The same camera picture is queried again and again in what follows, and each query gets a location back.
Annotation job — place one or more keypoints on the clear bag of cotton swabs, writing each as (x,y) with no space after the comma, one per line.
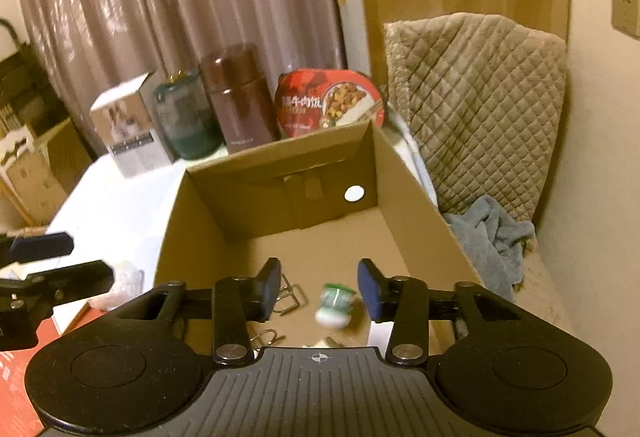
(120,284)

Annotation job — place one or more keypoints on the green glass jar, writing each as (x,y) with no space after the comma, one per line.
(185,117)

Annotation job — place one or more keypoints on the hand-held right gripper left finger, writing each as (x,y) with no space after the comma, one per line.
(270,288)

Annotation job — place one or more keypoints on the green white small bottle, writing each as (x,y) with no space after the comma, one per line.
(336,304)

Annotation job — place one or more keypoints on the beige quilted blanket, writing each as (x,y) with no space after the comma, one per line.
(480,107)

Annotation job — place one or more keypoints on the red table mat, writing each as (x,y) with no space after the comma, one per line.
(30,387)

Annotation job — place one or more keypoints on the brown cardboard box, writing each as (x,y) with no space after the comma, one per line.
(300,237)

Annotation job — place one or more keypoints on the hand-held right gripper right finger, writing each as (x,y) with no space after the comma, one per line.
(368,291)

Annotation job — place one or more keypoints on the single wall socket plate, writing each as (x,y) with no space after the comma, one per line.
(627,12)

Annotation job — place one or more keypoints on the stacked cardboard cartons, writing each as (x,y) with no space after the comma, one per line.
(35,172)

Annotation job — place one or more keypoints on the grey towel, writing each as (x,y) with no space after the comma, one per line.
(492,242)

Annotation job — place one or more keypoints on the red instant meal bowl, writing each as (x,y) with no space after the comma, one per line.
(325,102)

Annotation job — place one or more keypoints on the white printed product box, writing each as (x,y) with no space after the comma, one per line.
(132,132)

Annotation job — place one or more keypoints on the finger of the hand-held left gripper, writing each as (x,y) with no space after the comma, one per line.
(75,279)
(45,246)

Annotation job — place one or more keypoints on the brown metal canister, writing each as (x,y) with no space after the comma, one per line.
(237,97)

